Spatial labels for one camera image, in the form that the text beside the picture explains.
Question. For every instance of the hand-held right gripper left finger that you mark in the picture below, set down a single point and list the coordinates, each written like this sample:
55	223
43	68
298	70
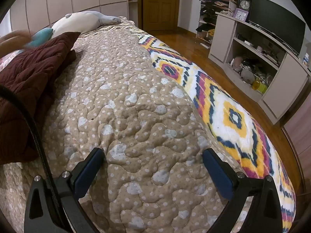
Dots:
88	172

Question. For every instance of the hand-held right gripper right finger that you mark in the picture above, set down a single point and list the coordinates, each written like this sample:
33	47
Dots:
217	174

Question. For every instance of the maroon quilted jacket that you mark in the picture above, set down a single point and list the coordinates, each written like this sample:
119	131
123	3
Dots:
29	77

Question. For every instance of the shelf rack with clothes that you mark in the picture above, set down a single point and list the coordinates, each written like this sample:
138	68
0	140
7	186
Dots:
211	9

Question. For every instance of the colourful patterned blanket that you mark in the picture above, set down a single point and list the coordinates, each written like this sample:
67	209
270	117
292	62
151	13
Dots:
230	119

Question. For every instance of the beige dotted quilted bedspread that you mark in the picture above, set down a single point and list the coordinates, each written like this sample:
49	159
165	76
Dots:
136	102

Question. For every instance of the yellow green container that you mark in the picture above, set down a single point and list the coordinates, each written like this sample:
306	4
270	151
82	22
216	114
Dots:
258	85

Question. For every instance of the white remote control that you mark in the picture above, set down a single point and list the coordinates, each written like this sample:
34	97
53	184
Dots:
204	45

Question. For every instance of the beige television cabinet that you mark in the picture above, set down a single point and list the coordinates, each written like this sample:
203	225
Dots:
223	38

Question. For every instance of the light blue pillow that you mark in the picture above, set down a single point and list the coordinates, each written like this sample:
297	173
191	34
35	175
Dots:
41	36

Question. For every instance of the white plush pillow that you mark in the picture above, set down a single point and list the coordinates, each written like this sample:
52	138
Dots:
80	21

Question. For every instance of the blurred tan shape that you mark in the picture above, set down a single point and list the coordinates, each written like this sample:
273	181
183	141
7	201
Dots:
14	37

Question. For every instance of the purple square clock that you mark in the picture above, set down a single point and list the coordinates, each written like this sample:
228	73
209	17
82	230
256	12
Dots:
240	14

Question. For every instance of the black flat television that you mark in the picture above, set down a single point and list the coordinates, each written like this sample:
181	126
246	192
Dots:
274	19

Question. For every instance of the black ornate clock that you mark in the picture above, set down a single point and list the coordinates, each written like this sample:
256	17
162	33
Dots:
245	4

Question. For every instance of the brown wooden door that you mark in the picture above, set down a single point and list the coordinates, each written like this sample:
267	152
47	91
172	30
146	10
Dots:
160	4

